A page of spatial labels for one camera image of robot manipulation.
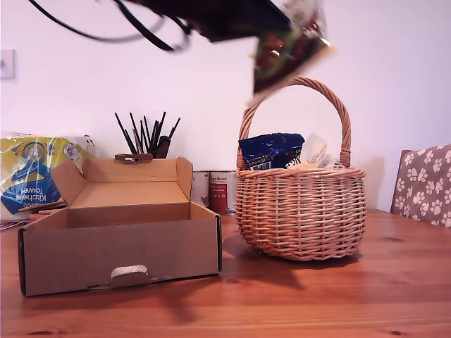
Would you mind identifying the green egg bag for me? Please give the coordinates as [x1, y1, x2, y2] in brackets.
[245, 0, 338, 106]

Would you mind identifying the blue egg bag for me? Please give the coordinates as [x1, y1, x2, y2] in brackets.
[238, 132, 306, 172]

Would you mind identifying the white egg bag black script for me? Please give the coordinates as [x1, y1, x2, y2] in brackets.
[287, 132, 348, 170]

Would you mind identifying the brown cardboard box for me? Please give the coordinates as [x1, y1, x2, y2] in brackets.
[17, 153, 223, 298]

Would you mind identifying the brown wooden stick holder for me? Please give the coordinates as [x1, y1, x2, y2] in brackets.
[157, 135, 171, 159]

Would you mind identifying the grey white tin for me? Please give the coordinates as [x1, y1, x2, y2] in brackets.
[192, 170, 211, 208]

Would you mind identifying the red label tin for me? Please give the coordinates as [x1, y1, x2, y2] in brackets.
[209, 170, 237, 215]

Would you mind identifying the paw print chair cover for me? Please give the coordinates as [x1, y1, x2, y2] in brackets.
[393, 144, 451, 228]

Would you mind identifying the kitchen towel pack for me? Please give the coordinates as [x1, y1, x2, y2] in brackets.
[0, 132, 96, 222]

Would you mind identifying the brown wooden coaster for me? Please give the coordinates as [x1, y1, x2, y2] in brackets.
[28, 209, 68, 221]
[18, 200, 67, 213]

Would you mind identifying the thick black cable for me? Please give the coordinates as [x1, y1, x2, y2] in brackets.
[114, 0, 176, 53]

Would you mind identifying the thin black cable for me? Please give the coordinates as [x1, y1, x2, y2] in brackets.
[28, 0, 166, 42]

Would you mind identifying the woven wicker basket with handle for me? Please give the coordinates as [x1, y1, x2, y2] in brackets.
[235, 76, 368, 262]

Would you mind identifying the white wall light switch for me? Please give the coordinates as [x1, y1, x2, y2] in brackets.
[0, 48, 17, 81]

